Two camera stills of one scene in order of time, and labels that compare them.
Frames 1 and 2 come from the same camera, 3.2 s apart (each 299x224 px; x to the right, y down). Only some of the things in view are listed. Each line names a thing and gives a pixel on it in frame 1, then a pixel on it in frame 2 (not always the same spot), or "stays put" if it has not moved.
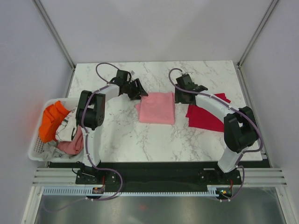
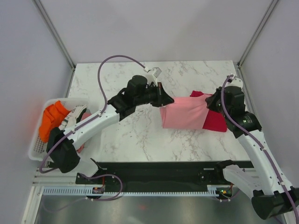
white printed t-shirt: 66,130 stays put
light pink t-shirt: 157,108 -> 188,112
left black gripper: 138,91 -> 162,98
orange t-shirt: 53,115 stays put
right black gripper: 178,97 -> 211,100
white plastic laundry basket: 37,144 stays put
